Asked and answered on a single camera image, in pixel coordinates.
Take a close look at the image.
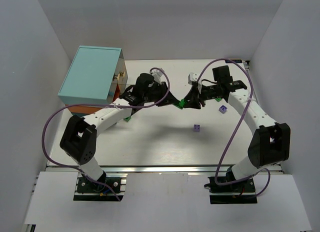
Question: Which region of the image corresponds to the purple lego brick right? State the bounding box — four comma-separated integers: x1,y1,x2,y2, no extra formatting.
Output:
218,105,228,114

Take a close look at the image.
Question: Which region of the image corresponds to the blue label sticker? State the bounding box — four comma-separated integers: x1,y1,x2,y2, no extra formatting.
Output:
225,59,243,64

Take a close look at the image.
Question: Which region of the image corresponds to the teal drawer cabinet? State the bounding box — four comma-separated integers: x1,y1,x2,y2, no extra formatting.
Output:
58,45,128,117

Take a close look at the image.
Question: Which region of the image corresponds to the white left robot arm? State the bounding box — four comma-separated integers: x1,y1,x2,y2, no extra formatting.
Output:
59,67,178,186

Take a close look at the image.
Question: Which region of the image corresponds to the aluminium rail front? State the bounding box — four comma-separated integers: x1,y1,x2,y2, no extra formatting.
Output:
45,164,283,173

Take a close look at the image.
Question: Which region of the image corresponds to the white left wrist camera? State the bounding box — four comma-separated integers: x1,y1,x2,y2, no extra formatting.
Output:
149,67,164,84

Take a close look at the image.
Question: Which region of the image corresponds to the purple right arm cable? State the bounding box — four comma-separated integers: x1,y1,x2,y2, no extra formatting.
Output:
196,58,271,198

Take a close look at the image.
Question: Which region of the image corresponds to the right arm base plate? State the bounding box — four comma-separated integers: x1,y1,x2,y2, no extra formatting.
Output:
204,176,258,205

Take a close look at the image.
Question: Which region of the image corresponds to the green small lego brick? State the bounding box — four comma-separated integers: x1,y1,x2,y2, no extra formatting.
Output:
124,116,132,122

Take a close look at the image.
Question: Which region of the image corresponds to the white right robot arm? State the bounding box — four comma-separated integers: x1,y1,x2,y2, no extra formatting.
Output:
183,65,291,183

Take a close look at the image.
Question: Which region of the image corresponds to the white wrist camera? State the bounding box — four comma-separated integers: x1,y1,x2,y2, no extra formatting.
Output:
149,67,164,84
188,72,202,93

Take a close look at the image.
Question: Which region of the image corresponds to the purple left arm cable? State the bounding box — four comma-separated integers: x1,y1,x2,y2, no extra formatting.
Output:
42,67,171,202

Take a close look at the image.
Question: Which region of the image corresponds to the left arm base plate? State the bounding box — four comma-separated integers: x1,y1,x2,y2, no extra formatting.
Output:
73,173,127,202

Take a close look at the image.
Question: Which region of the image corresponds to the purple lego plate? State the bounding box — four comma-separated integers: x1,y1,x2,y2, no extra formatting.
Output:
193,124,201,132

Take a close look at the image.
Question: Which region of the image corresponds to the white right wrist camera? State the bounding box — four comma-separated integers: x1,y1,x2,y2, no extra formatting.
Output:
188,72,202,93

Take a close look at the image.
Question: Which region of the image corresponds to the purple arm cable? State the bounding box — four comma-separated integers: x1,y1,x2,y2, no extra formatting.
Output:
196,58,271,198
42,67,171,202

